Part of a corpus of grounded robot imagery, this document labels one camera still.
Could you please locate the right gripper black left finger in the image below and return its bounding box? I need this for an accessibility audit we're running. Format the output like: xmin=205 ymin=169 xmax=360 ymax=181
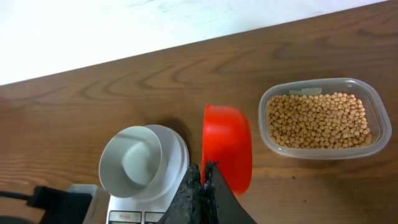
xmin=157 ymin=164 xmax=202 ymax=224

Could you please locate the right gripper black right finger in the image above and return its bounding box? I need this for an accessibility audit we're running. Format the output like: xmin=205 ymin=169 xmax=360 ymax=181
xmin=203 ymin=161 xmax=256 ymax=224

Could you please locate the orange measuring scoop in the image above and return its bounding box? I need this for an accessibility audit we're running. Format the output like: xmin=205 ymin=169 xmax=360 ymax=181
xmin=201 ymin=104 xmax=252 ymax=196

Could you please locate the white digital kitchen scale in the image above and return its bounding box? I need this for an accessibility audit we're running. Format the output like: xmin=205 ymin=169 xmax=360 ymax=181
xmin=67 ymin=124 xmax=190 ymax=224

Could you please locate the white round bowl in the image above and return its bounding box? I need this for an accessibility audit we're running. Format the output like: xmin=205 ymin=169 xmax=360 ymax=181
xmin=99 ymin=126 xmax=167 ymax=198

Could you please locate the clear plastic container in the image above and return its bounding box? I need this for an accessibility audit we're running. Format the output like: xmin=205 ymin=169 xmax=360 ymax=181
xmin=258 ymin=78 xmax=392 ymax=160

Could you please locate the pile of soybeans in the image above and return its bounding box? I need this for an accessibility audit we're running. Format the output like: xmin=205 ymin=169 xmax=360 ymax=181
xmin=266 ymin=92 xmax=372 ymax=149

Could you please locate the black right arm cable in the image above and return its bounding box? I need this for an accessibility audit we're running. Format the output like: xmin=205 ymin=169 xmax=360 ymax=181
xmin=0 ymin=185 xmax=94 ymax=224

